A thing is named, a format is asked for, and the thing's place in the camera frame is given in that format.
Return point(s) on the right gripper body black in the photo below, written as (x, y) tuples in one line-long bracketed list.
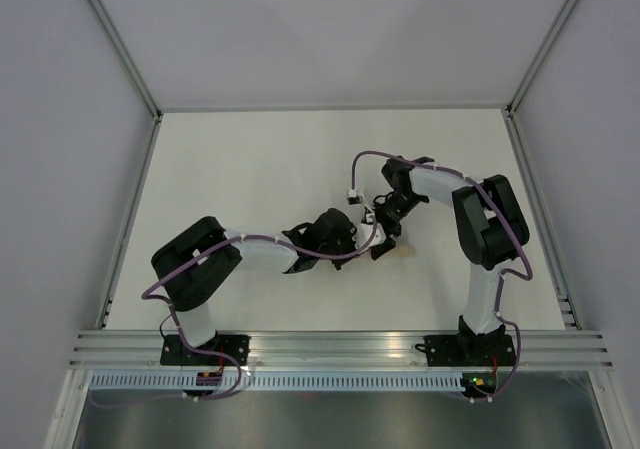
[(393, 211)]

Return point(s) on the beige cloth napkin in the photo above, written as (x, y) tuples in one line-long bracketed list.
[(403, 250)]

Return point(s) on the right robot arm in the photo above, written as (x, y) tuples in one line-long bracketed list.
[(491, 231)]

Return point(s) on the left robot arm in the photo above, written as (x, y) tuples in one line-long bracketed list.
[(195, 264)]

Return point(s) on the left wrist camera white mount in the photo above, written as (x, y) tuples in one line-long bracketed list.
[(369, 235)]

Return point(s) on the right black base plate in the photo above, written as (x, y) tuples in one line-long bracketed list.
[(453, 350)]

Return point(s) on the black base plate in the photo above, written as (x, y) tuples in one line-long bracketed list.
[(175, 353), (453, 350)]

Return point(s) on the right aluminium side rail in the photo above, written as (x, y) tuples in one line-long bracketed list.
[(542, 222)]

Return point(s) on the aluminium side rail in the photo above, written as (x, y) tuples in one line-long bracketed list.
[(115, 265), (542, 222)]

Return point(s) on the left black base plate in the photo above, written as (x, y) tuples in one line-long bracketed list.
[(175, 353)]

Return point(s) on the back aluminium frame bar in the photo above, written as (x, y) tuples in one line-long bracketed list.
[(336, 107)]

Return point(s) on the left aluminium side rail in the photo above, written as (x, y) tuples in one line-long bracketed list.
[(115, 265)]

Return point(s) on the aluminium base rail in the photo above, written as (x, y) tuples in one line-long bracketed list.
[(564, 350)]

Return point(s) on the right aluminium frame post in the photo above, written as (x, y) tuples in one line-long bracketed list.
[(542, 54)]

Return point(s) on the aluminium frame post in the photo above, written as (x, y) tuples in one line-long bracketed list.
[(104, 20), (542, 54)]

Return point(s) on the white slotted cable duct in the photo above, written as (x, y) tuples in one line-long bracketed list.
[(313, 381)]

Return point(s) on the left aluminium frame post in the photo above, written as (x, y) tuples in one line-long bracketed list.
[(104, 20)]

